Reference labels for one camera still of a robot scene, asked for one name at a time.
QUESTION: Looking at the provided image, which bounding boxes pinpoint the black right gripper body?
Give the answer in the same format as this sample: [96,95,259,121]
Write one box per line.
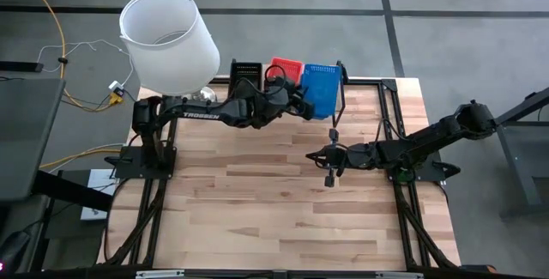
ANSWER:
[324,129,379,188]

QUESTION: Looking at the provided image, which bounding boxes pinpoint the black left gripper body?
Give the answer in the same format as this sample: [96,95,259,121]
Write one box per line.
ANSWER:
[261,76,317,121]

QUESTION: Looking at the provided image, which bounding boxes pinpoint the red plastic basket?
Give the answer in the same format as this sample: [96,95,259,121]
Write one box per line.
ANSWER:
[268,56,305,86]

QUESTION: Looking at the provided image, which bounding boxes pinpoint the blue plastic basket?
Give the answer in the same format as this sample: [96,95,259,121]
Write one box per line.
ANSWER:
[299,63,343,121]

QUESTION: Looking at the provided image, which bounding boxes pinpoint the black plastic basket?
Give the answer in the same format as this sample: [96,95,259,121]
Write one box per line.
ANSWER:
[229,60,263,96]

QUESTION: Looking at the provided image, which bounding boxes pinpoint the wooden shelf with black legs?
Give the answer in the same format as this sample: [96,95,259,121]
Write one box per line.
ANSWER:
[226,59,349,130]

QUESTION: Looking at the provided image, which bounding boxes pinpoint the silver lamp base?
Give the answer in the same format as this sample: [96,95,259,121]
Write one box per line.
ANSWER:
[190,85,219,102]

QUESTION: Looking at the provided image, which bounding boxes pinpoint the white lamp shade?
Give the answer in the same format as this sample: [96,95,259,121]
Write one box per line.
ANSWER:
[118,0,221,97]

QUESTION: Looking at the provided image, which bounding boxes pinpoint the dark grey metal stand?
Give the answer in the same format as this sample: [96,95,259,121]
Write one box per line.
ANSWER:
[471,85,549,220]

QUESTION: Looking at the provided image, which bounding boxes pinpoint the white booklet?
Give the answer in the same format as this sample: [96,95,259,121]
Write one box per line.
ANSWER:
[80,167,120,221]

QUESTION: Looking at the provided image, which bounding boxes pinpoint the black desk crossbar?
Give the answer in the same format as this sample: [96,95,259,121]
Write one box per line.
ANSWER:
[32,169,115,212]

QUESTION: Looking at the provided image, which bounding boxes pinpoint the dark grey side desk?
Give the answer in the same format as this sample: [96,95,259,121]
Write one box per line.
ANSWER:
[0,76,66,205]

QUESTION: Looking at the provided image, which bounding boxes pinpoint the black power strip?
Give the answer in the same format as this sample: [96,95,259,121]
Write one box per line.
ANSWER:
[0,60,45,74]

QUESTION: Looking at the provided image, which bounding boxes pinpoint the black computer mouse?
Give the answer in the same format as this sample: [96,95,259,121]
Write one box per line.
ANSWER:
[0,230,32,274]

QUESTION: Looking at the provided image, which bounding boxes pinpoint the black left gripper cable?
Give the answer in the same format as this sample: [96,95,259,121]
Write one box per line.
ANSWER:
[263,64,288,94]

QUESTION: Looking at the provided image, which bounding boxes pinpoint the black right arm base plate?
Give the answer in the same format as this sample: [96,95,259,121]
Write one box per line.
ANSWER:
[387,158,463,185]

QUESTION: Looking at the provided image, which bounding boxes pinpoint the black table frame rails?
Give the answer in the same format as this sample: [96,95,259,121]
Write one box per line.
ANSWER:
[98,75,462,271]

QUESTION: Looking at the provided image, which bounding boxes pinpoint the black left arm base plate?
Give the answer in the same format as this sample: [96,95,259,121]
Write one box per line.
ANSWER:
[113,145,178,181]

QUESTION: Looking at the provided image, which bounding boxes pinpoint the yellow cable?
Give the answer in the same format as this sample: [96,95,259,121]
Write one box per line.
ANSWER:
[38,148,124,171]
[20,0,125,112]

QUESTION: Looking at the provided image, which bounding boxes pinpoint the white cable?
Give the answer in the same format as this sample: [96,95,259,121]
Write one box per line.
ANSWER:
[35,39,136,89]

